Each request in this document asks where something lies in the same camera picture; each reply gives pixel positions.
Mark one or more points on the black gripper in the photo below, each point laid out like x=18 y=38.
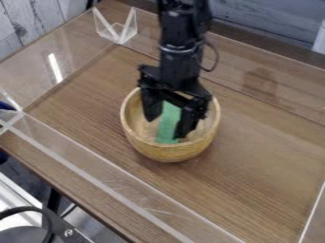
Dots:
x=173 y=82

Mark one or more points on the green rectangular block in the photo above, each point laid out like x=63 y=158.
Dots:
x=168 y=125

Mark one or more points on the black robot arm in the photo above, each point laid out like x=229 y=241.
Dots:
x=185 y=21

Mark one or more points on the brown wooden bowl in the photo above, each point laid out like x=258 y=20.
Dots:
x=151 y=137

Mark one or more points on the black table leg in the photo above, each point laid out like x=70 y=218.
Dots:
x=54 y=200

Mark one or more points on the clear acrylic corner bracket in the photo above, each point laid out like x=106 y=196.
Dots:
x=118 y=33

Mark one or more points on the clear acrylic tray wall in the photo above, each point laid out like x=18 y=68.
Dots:
x=114 y=117

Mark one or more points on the black metal bracket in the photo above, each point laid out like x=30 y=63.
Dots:
x=65 y=233

